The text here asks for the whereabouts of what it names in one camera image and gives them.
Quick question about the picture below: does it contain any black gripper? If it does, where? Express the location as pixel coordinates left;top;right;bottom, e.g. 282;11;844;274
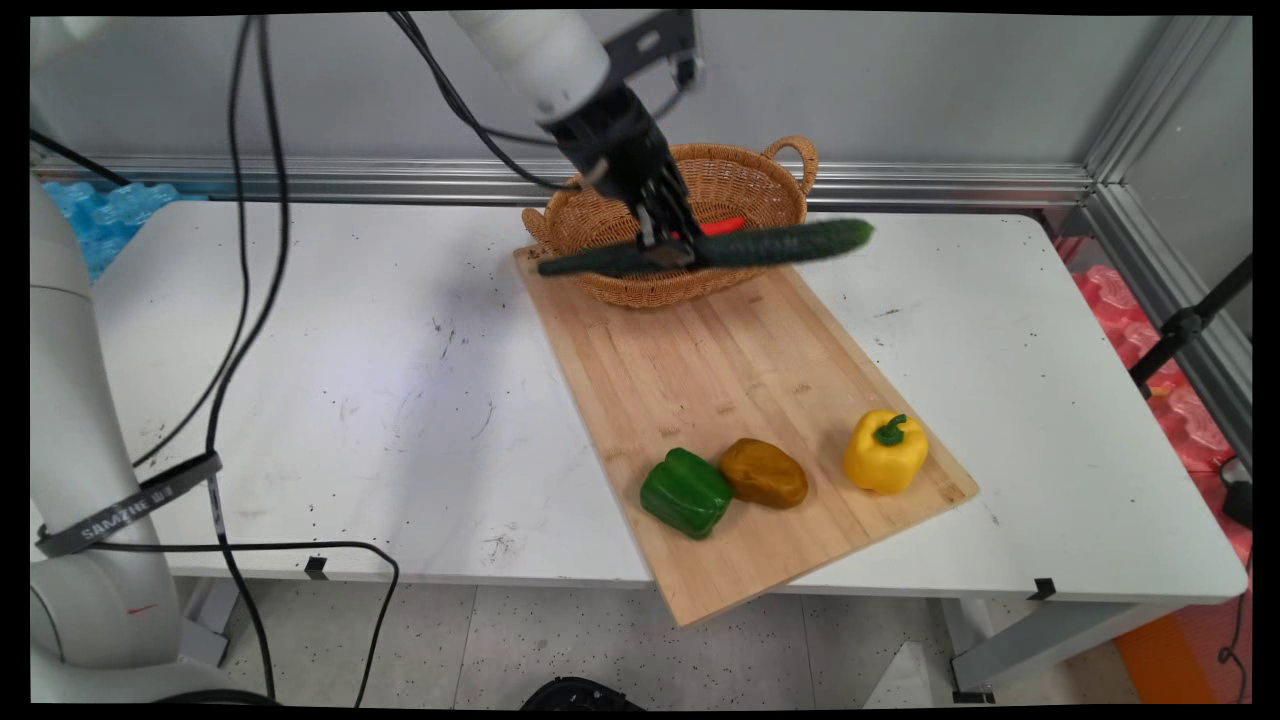
538;83;703;269

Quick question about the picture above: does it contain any long dark green cucumber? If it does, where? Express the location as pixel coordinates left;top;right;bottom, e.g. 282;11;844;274
536;217;877;279

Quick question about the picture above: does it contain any orange toy carrot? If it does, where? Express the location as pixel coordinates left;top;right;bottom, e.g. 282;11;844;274
670;215;748;241

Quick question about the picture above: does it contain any woven wicker basket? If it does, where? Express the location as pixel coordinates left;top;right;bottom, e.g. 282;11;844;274
521;136;820;309

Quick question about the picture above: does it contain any wooden cutting board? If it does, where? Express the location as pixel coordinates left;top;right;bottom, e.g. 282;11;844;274
513;245;980;628

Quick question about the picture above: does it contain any brown toy potato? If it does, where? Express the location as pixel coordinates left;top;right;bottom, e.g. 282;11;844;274
718;437;810;510

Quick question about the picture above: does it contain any green toy bell pepper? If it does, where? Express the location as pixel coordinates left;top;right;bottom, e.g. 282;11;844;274
640;447;734;541

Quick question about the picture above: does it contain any yellow toy bell pepper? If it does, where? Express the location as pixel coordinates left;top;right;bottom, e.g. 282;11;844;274
843;408;930;496

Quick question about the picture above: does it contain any black round floor object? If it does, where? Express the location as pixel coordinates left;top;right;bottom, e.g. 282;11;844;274
519;676;647;712

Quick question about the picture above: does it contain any black tripod stand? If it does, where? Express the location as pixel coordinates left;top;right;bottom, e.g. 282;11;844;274
1129;254;1253;401

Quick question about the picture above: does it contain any red foam mat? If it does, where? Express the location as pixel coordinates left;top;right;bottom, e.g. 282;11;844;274
1055;235;1253;571

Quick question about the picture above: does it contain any blue foam mat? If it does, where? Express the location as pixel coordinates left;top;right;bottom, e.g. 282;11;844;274
42;181;181;283

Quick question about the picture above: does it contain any grey table leg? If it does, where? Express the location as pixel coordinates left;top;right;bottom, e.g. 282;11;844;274
940;598;1193;704

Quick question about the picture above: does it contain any black power adapter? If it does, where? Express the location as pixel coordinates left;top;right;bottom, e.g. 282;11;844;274
1219;457;1253;530

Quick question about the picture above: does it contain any orange floor mat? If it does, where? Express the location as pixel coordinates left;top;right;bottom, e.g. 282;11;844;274
1114;608;1251;704

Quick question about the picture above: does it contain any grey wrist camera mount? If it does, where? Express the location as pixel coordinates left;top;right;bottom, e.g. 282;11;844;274
598;11;703;94

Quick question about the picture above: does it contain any horizontal aluminium frame rail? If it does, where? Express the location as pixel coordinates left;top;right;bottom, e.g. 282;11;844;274
30;152;1099;213

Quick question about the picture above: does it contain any upright aluminium frame post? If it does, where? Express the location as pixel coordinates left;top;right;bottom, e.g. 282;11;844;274
1083;15;1239;187

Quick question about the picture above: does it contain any slanted aluminium frame rail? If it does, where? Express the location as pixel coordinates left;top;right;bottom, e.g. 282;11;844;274
1085;183;1253;471

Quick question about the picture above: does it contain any grey velcro strap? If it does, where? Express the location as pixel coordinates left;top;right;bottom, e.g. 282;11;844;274
34;450;225;560

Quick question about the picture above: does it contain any thin black floor cable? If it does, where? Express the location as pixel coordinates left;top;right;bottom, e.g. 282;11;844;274
1216;555;1253;701

